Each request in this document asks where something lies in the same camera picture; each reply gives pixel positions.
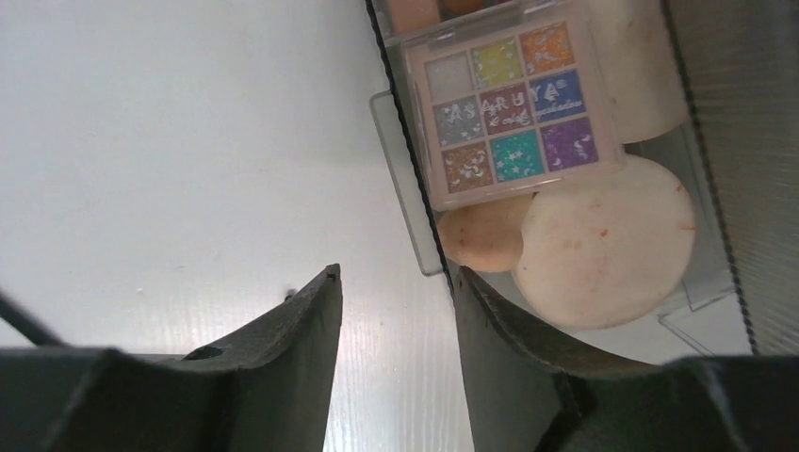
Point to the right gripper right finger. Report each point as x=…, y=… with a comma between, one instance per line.
x=531, y=387

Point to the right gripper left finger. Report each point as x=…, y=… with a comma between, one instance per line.
x=266, y=386

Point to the beige makeup sponge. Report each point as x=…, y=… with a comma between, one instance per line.
x=485, y=237

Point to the clear acrylic organizer box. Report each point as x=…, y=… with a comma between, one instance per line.
x=740, y=63

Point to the clear eyeshadow palette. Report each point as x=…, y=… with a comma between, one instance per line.
x=510, y=111

